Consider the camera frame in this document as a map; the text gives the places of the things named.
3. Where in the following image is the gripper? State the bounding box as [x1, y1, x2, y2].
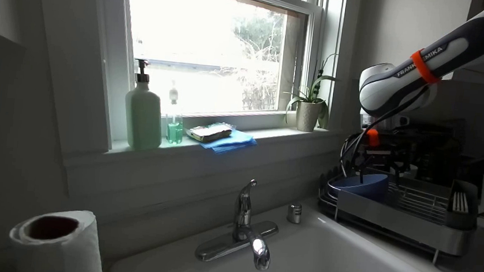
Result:
[357, 128, 414, 189]

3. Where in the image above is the blue bowl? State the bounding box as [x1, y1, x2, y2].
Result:
[331, 169, 390, 204]

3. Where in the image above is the metal dish rack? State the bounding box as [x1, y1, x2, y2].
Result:
[313, 162, 482, 268]

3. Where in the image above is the chrome sink hole cap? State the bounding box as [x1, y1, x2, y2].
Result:
[286, 203, 303, 224]

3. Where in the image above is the white sink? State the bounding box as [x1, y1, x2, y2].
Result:
[107, 189, 484, 272]

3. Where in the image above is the chrome tap lever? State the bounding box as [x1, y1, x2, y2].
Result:
[237, 178, 258, 216]

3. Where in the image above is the chrome tap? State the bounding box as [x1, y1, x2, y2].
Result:
[193, 175, 284, 272]

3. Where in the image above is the white cup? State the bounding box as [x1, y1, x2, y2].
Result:
[390, 162, 419, 179]

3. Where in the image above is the grey cutlery holder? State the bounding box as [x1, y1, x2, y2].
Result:
[444, 179, 481, 231]

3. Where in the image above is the potted plant in white pot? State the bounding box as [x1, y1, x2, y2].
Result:
[283, 50, 341, 134]

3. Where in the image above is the blue cloth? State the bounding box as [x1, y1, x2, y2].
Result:
[198, 126, 258, 157]

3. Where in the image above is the packaged sponge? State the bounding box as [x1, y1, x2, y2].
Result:
[185, 120, 234, 145]

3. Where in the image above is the small clear soap bottle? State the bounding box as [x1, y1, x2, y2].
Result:
[163, 87, 188, 145]

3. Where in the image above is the window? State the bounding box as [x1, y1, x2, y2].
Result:
[80, 0, 351, 162]

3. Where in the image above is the green pump soap bottle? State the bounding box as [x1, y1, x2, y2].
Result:
[120, 58, 169, 152]

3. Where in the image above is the paper towel roll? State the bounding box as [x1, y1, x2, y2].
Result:
[6, 204, 109, 272]

